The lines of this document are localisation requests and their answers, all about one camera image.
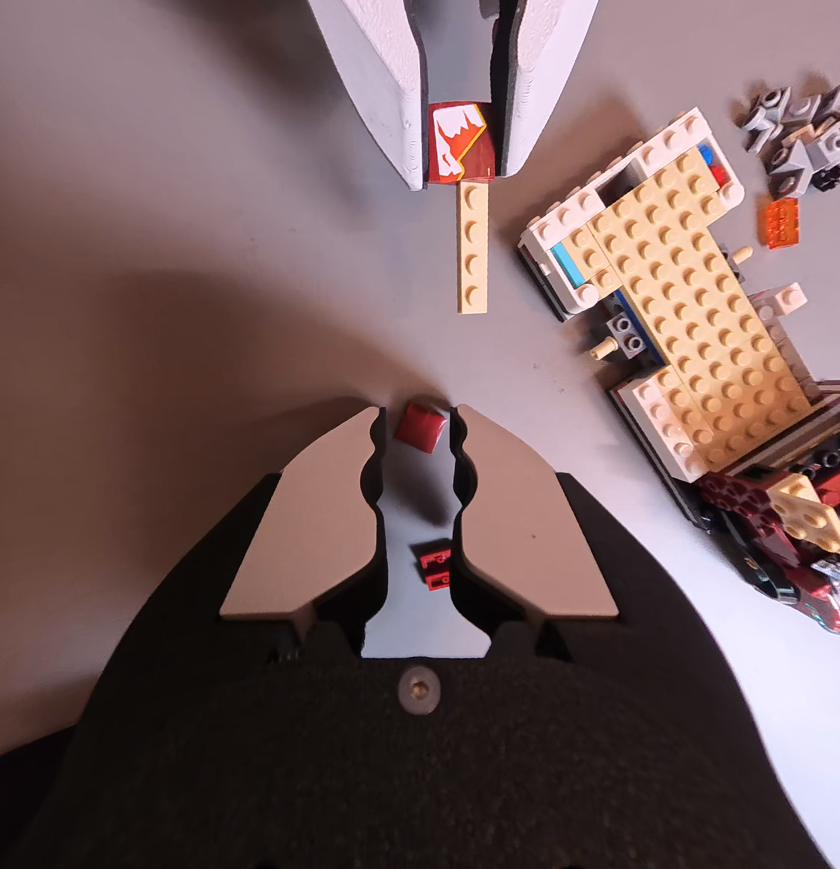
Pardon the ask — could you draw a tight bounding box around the grey desk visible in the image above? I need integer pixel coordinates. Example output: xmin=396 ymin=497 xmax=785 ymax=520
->
xmin=0 ymin=0 xmax=840 ymax=869

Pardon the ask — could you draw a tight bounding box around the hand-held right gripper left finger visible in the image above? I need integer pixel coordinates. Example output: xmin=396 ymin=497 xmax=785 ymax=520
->
xmin=220 ymin=406 xmax=388 ymax=622

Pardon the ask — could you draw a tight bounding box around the small dark red brick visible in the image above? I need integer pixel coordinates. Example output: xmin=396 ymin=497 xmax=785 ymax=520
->
xmin=410 ymin=540 xmax=455 ymax=593

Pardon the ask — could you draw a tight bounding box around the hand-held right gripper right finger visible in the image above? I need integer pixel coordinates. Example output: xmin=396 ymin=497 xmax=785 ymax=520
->
xmin=449 ymin=405 xmax=620 ymax=620

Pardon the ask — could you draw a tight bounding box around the black padded cushion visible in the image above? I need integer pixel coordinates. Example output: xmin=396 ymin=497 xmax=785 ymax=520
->
xmin=0 ymin=723 xmax=78 ymax=869

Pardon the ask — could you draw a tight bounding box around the tan and dark red brick model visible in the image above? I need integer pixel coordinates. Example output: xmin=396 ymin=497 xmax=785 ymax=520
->
xmin=518 ymin=107 xmax=840 ymax=635

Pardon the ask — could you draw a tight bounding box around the orange transparent studded brick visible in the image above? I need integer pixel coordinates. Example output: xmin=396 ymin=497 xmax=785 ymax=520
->
xmin=758 ymin=198 xmax=801 ymax=251

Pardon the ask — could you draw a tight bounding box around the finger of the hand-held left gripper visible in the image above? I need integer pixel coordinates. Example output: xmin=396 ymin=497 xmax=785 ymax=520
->
xmin=491 ymin=0 xmax=599 ymax=179
xmin=308 ymin=0 xmax=431 ymax=191

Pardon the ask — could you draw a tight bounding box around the dark red curved slope brick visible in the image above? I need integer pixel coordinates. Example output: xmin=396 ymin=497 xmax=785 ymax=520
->
xmin=393 ymin=401 xmax=450 ymax=454

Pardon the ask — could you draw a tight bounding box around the pile of small grey bricks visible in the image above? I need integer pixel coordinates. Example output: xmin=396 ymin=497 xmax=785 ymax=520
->
xmin=739 ymin=78 xmax=840 ymax=198

